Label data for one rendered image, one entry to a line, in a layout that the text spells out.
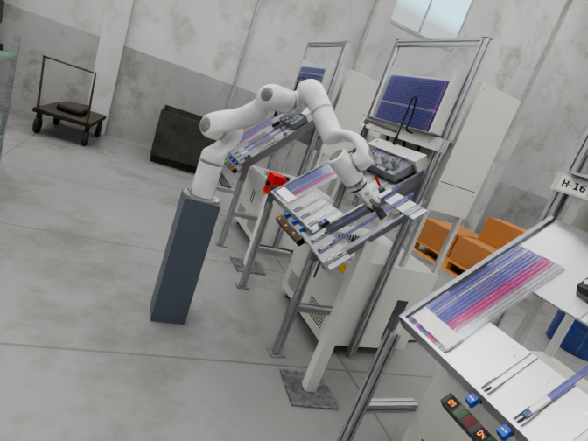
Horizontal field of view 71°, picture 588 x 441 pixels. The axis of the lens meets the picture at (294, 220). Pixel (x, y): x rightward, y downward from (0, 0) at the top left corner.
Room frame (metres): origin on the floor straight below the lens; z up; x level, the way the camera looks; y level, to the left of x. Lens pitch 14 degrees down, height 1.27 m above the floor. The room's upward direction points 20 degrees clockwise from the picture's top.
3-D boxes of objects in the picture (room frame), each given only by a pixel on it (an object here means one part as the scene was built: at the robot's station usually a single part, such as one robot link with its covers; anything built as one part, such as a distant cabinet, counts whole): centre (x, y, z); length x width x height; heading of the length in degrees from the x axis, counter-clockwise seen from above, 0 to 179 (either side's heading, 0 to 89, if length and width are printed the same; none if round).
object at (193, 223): (2.03, 0.49, 0.35); 0.18 x 0.18 x 0.70; 24
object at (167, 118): (5.84, 1.87, 0.35); 1.00 x 0.82 x 0.71; 22
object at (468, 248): (5.46, -2.39, 0.41); 1.46 x 1.12 x 0.82; 24
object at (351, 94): (3.92, 0.15, 0.95); 1.33 x 0.82 x 1.90; 118
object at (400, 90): (2.52, -0.44, 1.52); 0.51 x 0.13 x 0.27; 28
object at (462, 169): (2.79, -0.82, 0.86); 0.70 x 0.67 x 1.72; 28
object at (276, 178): (3.05, 0.23, 0.39); 0.24 x 0.24 x 0.78; 28
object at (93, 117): (5.17, 3.13, 0.45); 1.15 x 0.67 x 0.91; 22
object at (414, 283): (2.63, -0.52, 0.31); 0.70 x 0.65 x 0.62; 28
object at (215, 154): (2.05, 0.47, 1.00); 0.19 x 0.12 x 0.24; 145
